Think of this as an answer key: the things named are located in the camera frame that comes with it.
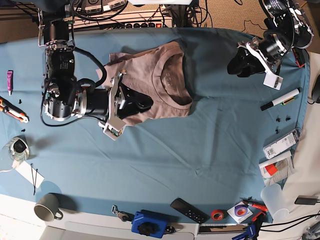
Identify blue bar clamp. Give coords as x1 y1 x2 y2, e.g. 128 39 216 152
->
232 214 265 240

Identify clear plastic screw box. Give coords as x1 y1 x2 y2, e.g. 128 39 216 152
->
262 128 302 160

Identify black phone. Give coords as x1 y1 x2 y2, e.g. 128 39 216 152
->
294 195 320 206

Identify orange utility knife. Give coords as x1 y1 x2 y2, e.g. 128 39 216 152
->
0 97 29 123

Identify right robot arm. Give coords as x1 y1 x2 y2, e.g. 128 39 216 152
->
38 0 154 127

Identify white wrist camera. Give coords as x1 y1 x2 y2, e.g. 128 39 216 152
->
103 123 126 141
263 72 283 90

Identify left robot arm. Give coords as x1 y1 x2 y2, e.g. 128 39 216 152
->
227 0 314 78

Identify black cable ties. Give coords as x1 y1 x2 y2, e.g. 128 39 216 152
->
30 163 38 195

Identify red tape roll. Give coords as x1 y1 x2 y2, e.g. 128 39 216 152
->
211 209 225 221

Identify purple glue tube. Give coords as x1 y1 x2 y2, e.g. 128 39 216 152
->
6 70 14 96

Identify clear tape roll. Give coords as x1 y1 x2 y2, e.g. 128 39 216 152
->
3 136 30 162

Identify blue table cloth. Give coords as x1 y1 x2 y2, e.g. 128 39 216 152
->
0 28 310 222

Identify grey ceramic mug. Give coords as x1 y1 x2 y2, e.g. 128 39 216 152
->
33 193 64 222

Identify black computer mouse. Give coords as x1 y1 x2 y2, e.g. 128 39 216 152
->
311 75 320 104

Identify white paper booklet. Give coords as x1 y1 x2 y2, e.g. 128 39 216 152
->
258 150 296 187

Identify translucent plastic cup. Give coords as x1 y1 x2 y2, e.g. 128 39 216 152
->
260 183 289 221

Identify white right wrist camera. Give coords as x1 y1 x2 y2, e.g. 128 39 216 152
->
103 123 126 141

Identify red handled pliers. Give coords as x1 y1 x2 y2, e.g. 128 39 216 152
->
241 198 268 212

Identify white paper card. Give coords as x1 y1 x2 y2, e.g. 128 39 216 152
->
15 161 45 189

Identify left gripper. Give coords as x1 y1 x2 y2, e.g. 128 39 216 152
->
227 33 292 78

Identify black orange clamp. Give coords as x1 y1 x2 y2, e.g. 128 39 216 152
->
292 47 306 68

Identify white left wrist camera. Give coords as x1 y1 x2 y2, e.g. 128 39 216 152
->
263 72 283 90

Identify black remote control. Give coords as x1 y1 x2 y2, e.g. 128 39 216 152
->
170 198 210 224

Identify black white marker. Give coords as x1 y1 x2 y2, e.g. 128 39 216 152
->
260 88 300 111

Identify pink T-shirt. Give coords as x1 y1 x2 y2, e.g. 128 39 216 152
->
102 41 193 126

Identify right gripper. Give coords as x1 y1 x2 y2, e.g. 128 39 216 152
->
79 71 153 125

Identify white power strip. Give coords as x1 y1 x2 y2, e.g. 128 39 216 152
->
74 9 174 31

